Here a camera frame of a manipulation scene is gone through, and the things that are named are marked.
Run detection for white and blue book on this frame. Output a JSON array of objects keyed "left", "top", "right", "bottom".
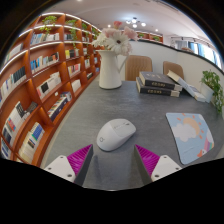
[{"left": 186, "top": 84, "right": 207, "bottom": 103}]

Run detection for cloud and sun mouse pad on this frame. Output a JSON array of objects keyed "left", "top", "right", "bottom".
[{"left": 165, "top": 112, "right": 215, "bottom": 166}]

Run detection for orange wooden bookshelf unit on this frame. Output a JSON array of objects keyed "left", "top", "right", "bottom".
[{"left": 0, "top": 12, "right": 103, "bottom": 168}]

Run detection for window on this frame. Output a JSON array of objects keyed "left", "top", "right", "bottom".
[{"left": 171, "top": 38, "right": 222, "bottom": 69}]

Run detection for orange wall shelf with plants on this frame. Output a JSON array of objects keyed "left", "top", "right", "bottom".
[{"left": 135, "top": 30, "right": 164, "bottom": 44}]

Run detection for white jug vase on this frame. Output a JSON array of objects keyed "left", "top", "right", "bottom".
[{"left": 96, "top": 49, "right": 129, "bottom": 90}]

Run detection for tan upholstered chair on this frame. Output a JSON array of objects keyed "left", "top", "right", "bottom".
[
  {"left": 162, "top": 60, "right": 185, "bottom": 81},
  {"left": 124, "top": 54, "right": 154, "bottom": 82}
]

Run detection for ceiling lights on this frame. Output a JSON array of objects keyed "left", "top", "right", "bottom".
[{"left": 107, "top": 17, "right": 148, "bottom": 29}]

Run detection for green plant in white pot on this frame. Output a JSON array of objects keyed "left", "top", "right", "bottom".
[{"left": 199, "top": 69, "right": 224, "bottom": 116}]

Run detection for thick white book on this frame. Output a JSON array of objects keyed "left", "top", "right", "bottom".
[{"left": 166, "top": 69, "right": 198, "bottom": 95}]

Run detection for white computer mouse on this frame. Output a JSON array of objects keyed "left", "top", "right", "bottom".
[{"left": 96, "top": 118, "right": 137, "bottom": 152}]

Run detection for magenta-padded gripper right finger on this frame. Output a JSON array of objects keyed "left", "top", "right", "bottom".
[{"left": 133, "top": 143, "right": 183, "bottom": 187}]

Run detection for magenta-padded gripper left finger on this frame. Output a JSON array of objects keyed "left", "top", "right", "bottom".
[{"left": 43, "top": 143, "right": 95, "bottom": 188}]

